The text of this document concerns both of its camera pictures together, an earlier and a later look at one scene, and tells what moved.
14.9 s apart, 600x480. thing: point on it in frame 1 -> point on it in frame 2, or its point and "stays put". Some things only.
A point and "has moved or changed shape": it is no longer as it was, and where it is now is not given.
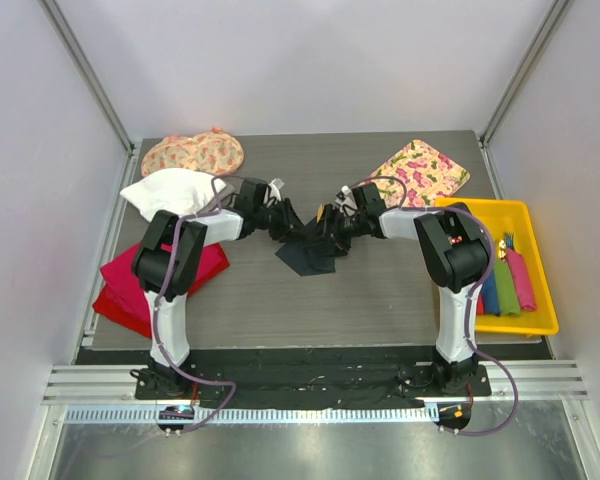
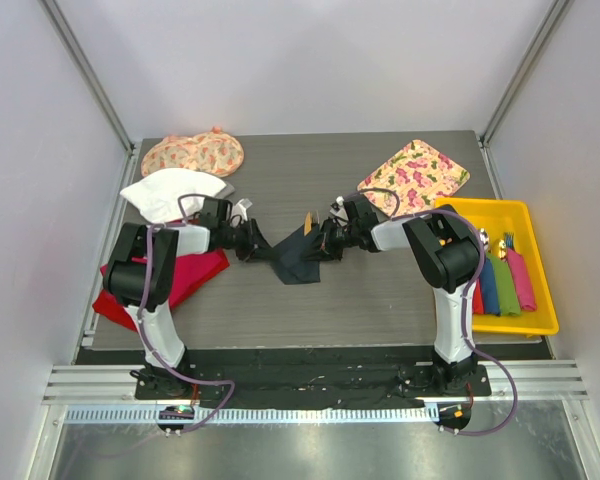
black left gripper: [289, 230] -> [260, 250]
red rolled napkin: [480, 304] stays put
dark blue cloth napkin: [311, 256] has moved or changed shape
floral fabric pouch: [214, 152] stays put
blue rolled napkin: [490, 296] stays put
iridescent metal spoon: [502, 245] stays put
